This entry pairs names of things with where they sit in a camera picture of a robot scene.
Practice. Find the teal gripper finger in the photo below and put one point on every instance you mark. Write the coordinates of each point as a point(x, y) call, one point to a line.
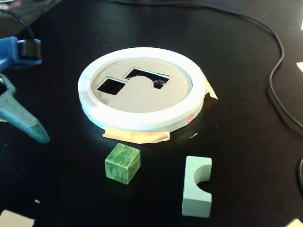
point(21, 113)

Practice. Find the pale green U shape block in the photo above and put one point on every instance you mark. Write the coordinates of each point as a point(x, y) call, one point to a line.
point(193, 189)

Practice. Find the white paper sheet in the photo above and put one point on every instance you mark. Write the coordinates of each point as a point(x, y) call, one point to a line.
point(297, 223)
point(15, 219)

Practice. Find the green wooden cube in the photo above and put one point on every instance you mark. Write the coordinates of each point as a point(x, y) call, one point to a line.
point(119, 166)

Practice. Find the wide beige masking tape strip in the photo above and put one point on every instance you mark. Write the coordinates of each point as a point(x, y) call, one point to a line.
point(139, 136)

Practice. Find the small beige masking tape piece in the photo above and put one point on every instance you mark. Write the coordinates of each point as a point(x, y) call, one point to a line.
point(211, 92)

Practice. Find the small white paper scrap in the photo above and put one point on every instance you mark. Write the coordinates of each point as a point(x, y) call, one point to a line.
point(300, 66)

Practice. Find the blue camera mount bracket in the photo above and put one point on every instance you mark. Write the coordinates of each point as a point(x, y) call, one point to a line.
point(8, 53)

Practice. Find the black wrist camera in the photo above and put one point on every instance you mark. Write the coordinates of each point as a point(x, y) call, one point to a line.
point(29, 48)

